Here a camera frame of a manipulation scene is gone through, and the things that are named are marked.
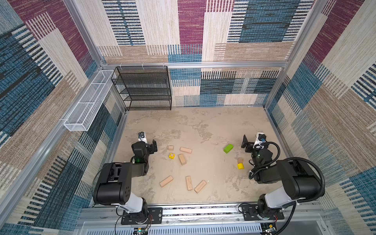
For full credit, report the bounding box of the green wood block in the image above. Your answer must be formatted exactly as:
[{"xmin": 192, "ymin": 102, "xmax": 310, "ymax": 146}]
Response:
[{"xmin": 223, "ymin": 144, "xmax": 234, "ymax": 154}]

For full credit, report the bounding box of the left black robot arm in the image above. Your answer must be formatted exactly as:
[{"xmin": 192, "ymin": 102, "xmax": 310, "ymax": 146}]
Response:
[{"xmin": 93, "ymin": 140, "xmax": 158, "ymax": 225}]

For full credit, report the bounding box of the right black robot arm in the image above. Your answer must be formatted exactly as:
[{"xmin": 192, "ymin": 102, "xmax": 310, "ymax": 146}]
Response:
[{"xmin": 239, "ymin": 132, "xmax": 326, "ymax": 221}]

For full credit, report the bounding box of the wood block centre angled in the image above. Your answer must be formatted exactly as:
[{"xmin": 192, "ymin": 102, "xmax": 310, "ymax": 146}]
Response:
[{"xmin": 178, "ymin": 154, "xmax": 187, "ymax": 165}]

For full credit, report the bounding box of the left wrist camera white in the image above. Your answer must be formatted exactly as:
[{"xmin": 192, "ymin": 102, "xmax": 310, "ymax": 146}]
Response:
[{"xmin": 138, "ymin": 132, "xmax": 147, "ymax": 144}]

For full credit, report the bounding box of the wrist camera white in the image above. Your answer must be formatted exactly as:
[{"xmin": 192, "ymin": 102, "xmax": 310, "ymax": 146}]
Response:
[
  {"xmin": 138, "ymin": 132, "xmax": 147, "ymax": 144},
  {"xmin": 253, "ymin": 132, "xmax": 266, "ymax": 149}
]

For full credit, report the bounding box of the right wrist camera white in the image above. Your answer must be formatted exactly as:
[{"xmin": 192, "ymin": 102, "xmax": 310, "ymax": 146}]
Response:
[{"xmin": 253, "ymin": 132, "xmax": 266, "ymax": 149}]

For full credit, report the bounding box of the black wire shelf rack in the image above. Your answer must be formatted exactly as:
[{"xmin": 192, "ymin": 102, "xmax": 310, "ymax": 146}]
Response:
[{"xmin": 112, "ymin": 66, "xmax": 172, "ymax": 111}]

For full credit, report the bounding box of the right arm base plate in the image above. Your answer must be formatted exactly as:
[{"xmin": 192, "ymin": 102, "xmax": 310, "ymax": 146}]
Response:
[{"xmin": 238, "ymin": 203, "xmax": 285, "ymax": 221}]

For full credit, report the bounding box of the white wire mesh basket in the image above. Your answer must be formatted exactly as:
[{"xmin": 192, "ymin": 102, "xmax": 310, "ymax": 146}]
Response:
[{"xmin": 64, "ymin": 70, "xmax": 114, "ymax": 132}]

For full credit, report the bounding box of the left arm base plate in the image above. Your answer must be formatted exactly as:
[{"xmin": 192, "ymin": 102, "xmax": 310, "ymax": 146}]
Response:
[{"xmin": 120, "ymin": 207, "xmax": 163, "ymax": 225}]

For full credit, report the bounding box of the aluminium mounting rail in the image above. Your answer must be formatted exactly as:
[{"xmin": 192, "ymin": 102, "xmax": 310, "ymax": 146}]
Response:
[{"xmin": 73, "ymin": 202, "xmax": 335, "ymax": 235}]

